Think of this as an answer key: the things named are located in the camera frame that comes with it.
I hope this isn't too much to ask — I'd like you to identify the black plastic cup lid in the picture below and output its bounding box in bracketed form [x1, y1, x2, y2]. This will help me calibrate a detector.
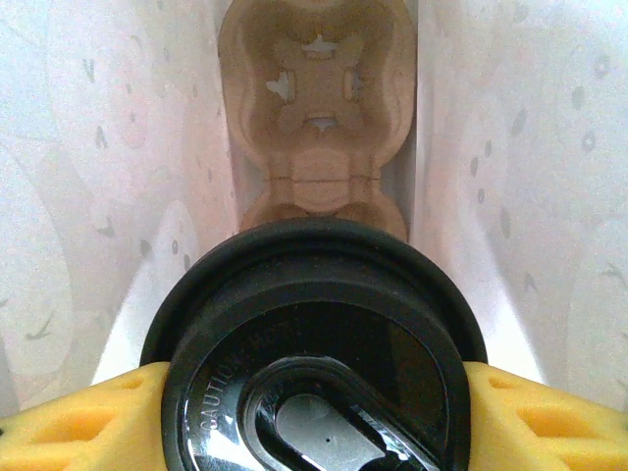
[139, 218, 489, 471]

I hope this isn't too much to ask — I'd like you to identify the cartoon animal paper gift bag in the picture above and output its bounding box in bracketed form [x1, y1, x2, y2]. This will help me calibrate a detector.
[0, 0, 628, 426]

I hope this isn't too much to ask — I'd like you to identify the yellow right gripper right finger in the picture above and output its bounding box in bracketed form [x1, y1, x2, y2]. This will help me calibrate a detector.
[462, 360, 628, 471]

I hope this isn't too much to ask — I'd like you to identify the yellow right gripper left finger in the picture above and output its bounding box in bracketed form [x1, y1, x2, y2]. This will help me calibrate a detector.
[0, 361, 171, 471]

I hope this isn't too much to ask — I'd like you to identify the brown pulp cup carrier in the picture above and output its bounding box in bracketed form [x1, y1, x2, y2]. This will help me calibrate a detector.
[217, 0, 419, 242]

